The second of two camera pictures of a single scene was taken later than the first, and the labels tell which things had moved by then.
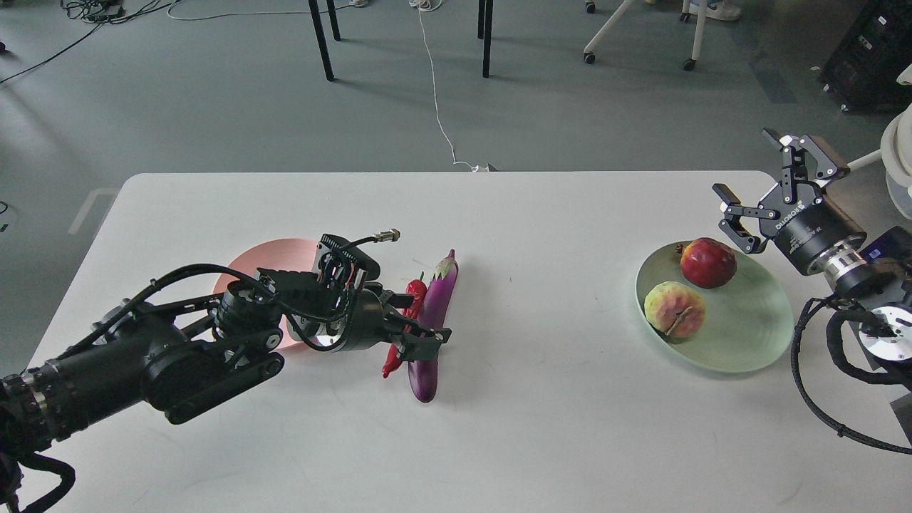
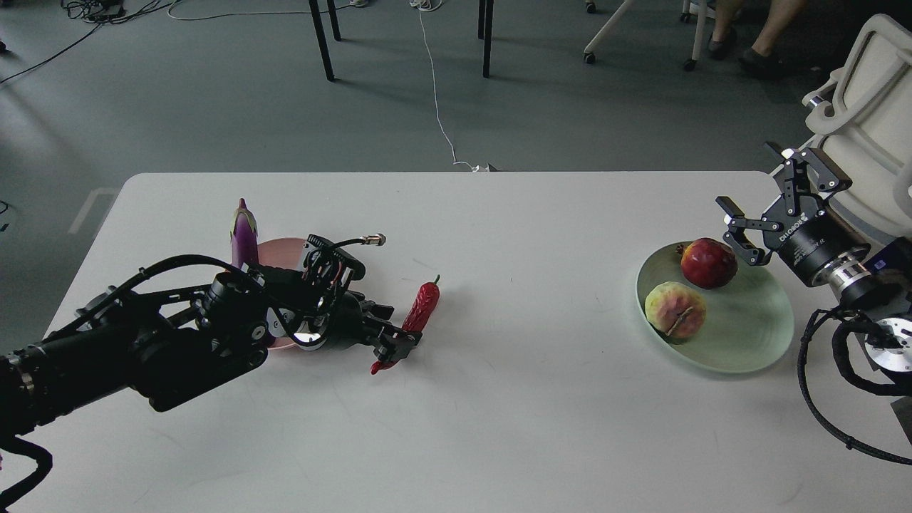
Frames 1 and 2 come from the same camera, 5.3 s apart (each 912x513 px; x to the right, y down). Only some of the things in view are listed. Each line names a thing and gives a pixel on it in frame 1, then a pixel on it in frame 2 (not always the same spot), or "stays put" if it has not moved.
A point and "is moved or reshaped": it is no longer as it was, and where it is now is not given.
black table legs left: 320,35 stays put
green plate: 747,323 stays put
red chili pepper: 418,288 is moved or reshaped
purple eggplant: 423,373 to 244,237
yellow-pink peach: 675,308 stays put
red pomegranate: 707,263 stays put
